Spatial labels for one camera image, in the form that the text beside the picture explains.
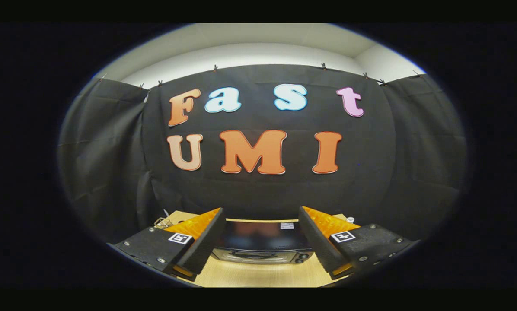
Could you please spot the black toaster oven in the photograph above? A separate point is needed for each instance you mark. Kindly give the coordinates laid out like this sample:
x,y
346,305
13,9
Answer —
x,y
263,242

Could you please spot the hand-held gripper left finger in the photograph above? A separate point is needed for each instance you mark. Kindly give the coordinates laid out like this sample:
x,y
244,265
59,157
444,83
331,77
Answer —
x,y
206,242

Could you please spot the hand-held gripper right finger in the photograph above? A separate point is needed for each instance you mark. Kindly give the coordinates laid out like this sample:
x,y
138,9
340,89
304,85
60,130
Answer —
x,y
314,242

